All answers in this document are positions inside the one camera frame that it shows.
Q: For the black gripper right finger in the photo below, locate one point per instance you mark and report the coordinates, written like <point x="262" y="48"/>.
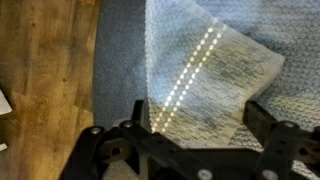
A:
<point x="280" y="146"/>

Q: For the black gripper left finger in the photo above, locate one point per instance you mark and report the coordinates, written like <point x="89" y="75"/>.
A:
<point x="100" y="150"/>

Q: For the light blue towel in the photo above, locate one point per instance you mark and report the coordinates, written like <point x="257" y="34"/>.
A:
<point x="216" y="66"/>

